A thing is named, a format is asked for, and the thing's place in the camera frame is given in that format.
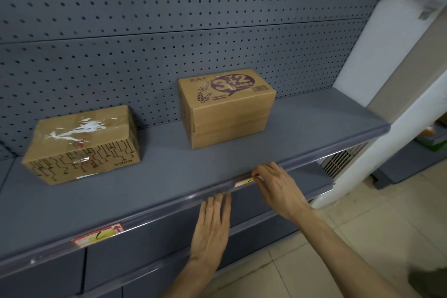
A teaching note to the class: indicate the person's right hand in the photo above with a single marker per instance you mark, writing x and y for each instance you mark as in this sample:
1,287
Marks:
283,193

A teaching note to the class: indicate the person's left hand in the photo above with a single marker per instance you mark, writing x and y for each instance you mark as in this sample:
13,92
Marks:
211,231

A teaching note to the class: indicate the grey metal shelf board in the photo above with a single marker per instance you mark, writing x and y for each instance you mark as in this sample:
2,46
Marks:
314,123

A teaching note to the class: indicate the person's right forearm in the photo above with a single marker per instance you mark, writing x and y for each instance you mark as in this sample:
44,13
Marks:
349,259

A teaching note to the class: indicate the purple-printed cardboard box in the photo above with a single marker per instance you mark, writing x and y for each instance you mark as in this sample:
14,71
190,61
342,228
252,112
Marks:
227,112

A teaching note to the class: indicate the cardboard box with torn tape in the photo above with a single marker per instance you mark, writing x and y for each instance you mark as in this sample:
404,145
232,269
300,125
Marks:
80,147

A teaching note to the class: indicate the white vent grille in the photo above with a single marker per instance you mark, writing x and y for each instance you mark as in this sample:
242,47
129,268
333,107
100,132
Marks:
342,159

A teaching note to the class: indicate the grey pegboard back panel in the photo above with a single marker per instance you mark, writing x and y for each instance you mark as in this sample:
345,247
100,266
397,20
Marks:
174,4

